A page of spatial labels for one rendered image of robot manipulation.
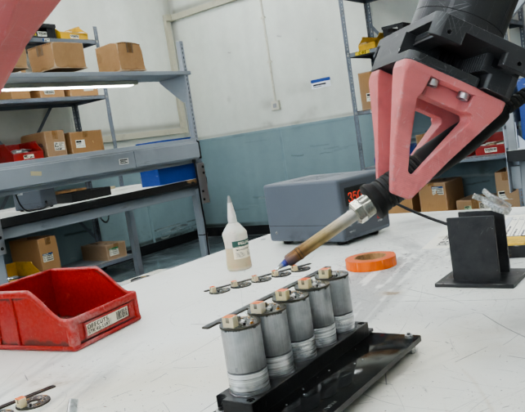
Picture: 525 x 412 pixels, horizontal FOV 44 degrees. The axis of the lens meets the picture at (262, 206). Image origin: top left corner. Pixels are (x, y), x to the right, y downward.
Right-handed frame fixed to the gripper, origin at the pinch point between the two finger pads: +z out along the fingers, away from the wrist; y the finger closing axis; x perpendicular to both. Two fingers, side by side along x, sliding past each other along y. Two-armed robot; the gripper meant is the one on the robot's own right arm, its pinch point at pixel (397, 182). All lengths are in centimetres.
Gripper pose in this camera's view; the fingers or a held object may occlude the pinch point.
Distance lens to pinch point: 41.9
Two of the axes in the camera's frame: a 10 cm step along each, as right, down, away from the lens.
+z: -3.6, 9.3, 0.2
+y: 1.6, 0.8, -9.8
